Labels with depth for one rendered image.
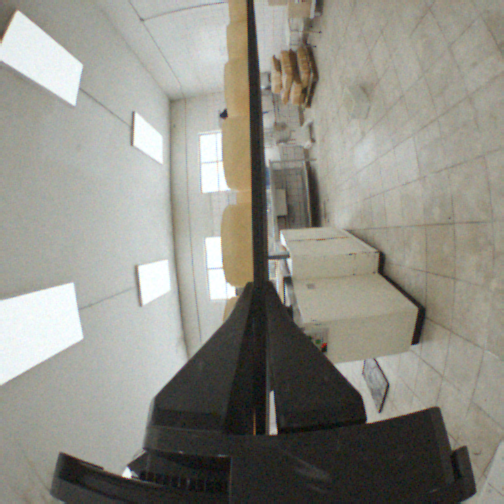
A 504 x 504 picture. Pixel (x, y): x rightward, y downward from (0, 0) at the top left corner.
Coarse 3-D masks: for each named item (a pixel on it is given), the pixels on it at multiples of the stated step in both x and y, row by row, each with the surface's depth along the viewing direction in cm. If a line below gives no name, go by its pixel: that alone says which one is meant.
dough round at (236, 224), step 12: (228, 204) 15; (240, 204) 15; (228, 216) 14; (240, 216) 14; (228, 228) 13; (240, 228) 13; (228, 240) 13; (240, 240) 13; (228, 252) 13; (240, 252) 13; (228, 264) 14; (240, 264) 14; (252, 264) 13; (228, 276) 14; (240, 276) 14; (252, 276) 14
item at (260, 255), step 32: (256, 32) 22; (256, 64) 12; (256, 96) 12; (256, 128) 12; (256, 160) 12; (256, 192) 11; (256, 224) 11; (256, 256) 11; (256, 288) 11; (256, 320) 11; (256, 352) 11; (256, 384) 10; (256, 416) 10
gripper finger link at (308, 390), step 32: (288, 320) 8; (288, 352) 7; (320, 352) 7; (288, 384) 6; (320, 384) 5; (288, 416) 5; (320, 416) 5; (352, 416) 4; (160, 480) 7; (192, 480) 7; (224, 480) 7
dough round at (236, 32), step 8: (232, 24) 15; (240, 24) 15; (232, 32) 15; (240, 32) 15; (232, 40) 16; (240, 40) 16; (232, 48) 16; (240, 48) 16; (232, 56) 16; (240, 56) 16
